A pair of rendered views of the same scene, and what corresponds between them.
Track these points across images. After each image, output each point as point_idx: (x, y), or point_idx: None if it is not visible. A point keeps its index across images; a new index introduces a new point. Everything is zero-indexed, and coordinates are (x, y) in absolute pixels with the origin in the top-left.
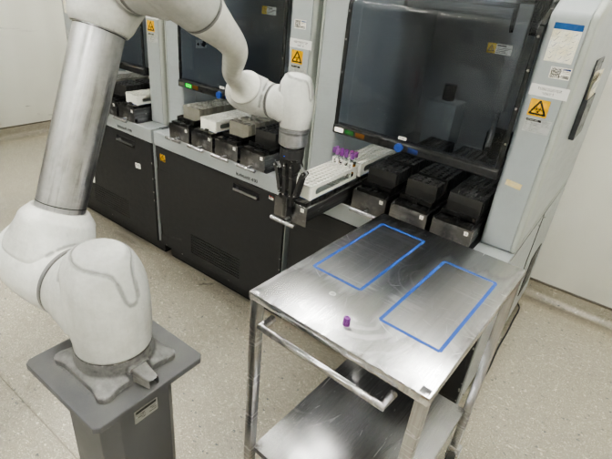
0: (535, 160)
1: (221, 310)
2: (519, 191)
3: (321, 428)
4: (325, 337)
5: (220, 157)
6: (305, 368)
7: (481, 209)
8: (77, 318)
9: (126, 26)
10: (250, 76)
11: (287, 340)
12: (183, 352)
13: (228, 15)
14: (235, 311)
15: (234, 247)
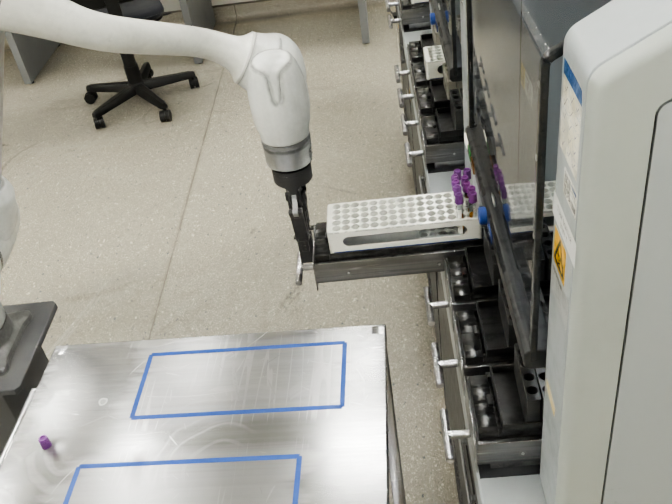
0: (560, 371)
1: (406, 347)
2: (554, 419)
3: None
4: (11, 443)
5: (403, 123)
6: (408, 496)
7: (528, 412)
8: None
9: None
10: (241, 44)
11: (434, 441)
12: (13, 375)
13: (22, 8)
14: (420, 358)
15: None
